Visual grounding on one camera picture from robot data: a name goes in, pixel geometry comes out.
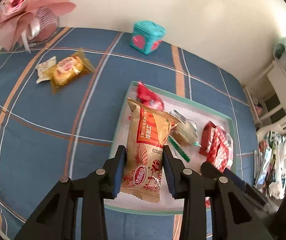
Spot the red patterned snack packet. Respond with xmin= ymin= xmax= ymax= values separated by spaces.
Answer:
xmin=206 ymin=126 xmax=233 ymax=172

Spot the clear green-edged cake packet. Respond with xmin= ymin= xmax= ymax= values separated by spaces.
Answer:
xmin=168 ymin=121 xmax=201 ymax=163

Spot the dark red small packet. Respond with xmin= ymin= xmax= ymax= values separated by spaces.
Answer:
xmin=199 ymin=121 xmax=216 ymax=156

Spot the tan red biscuit packet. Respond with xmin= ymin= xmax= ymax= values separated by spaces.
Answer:
xmin=121 ymin=98 xmax=179 ymax=203

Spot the red candy packet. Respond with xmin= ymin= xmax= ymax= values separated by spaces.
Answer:
xmin=136 ymin=81 xmax=164 ymax=111

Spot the yellow cake packet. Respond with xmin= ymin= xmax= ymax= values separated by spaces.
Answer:
xmin=42 ymin=50 xmax=96 ymax=93

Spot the white cream snack packet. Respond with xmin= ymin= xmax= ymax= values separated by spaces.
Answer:
xmin=35 ymin=56 xmax=56 ymax=84

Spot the green white cracker packet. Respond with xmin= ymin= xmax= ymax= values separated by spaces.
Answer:
xmin=170 ymin=109 xmax=198 ymax=130

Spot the plastic bags pile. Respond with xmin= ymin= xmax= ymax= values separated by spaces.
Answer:
xmin=254 ymin=132 xmax=286 ymax=200

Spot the white tray teal rim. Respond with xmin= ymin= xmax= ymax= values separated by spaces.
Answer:
xmin=104 ymin=81 xmax=236 ymax=215

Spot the blue plaid tablecloth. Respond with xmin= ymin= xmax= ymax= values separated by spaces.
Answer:
xmin=0 ymin=28 xmax=257 ymax=239

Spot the white shelf rack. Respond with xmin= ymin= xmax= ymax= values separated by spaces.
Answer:
xmin=243 ymin=59 xmax=286 ymax=141

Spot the teal toy box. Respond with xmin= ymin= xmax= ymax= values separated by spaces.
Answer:
xmin=130 ymin=21 xmax=166 ymax=55

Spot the glass vase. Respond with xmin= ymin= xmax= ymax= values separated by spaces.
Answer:
xmin=26 ymin=8 xmax=59 ymax=45

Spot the pink paper flower bouquet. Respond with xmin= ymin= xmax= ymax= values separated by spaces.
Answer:
xmin=0 ymin=0 xmax=76 ymax=51

